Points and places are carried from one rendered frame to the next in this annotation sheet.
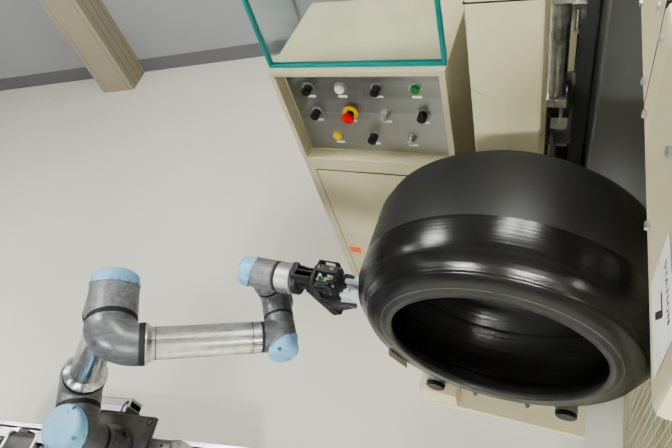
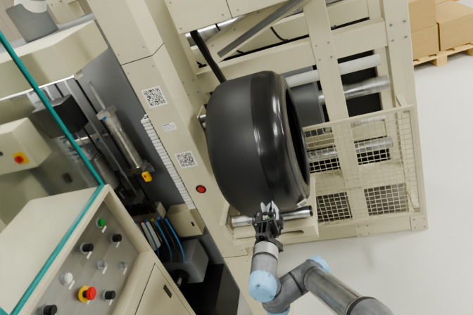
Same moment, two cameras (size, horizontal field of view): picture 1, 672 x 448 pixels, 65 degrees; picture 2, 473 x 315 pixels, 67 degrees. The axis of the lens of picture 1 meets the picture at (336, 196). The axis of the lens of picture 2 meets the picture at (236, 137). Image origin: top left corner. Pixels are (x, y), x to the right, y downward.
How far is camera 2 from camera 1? 133 cm
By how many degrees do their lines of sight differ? 79
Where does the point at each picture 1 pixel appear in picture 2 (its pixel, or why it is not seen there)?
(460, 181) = (230, 94)
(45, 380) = not seen: outside the picture
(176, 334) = (344, 292)
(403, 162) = (136, 283)
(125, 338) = (371, 304)
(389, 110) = (100, 259)
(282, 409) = not seen: outside the picture
